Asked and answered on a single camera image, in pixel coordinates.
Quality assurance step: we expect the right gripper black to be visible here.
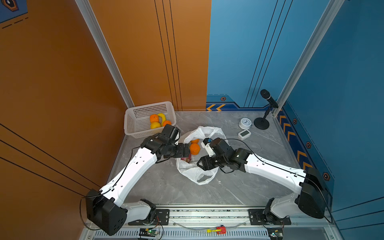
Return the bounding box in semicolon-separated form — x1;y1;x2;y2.
195;154;228;171

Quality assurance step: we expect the orange tangerine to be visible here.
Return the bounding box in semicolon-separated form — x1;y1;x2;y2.
162;121;172;127
150;115;159;123
190;143;201;156

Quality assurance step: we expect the white plastic bag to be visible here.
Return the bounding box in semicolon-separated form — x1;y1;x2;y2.
176;126;226;185

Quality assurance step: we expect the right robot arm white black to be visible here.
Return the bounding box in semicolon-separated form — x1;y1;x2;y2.
197;138;329;224

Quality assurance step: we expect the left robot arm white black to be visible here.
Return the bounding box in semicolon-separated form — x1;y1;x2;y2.
85;125;190;236

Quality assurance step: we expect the yellow banana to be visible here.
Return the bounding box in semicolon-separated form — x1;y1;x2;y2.
158;113;167;125

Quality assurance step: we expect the white perforated plastic basket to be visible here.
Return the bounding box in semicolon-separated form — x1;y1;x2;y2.
124;101;177;139

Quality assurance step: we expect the small white digital timer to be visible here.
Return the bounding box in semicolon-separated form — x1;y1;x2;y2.
238;130;252;141

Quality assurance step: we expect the round white clock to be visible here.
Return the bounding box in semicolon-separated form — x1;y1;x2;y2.
239;118;252;130

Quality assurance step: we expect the black microphone on stand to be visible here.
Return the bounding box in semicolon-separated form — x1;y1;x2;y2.
254;89;279;130

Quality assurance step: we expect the red yellow connector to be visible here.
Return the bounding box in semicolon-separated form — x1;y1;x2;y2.
207;226;227;235

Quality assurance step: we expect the left green circuit board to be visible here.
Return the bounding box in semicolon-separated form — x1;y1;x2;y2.
138;229;161;240

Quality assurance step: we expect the green circuit board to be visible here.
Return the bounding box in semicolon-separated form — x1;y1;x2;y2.
138;229;161;240
267;228;284;240

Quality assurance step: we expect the right green circuit board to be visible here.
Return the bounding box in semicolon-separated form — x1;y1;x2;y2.
267;228;284;240

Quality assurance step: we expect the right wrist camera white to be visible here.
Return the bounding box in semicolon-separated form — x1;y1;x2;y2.
201;138;215;157

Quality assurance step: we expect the aluminium front rail frame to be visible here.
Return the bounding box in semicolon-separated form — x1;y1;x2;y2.
80;205;343;240

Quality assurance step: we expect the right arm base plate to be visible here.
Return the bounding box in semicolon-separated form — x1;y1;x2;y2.
248;209;292;226

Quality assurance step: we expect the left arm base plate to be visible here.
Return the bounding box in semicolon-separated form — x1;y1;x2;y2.
128;209;170;226

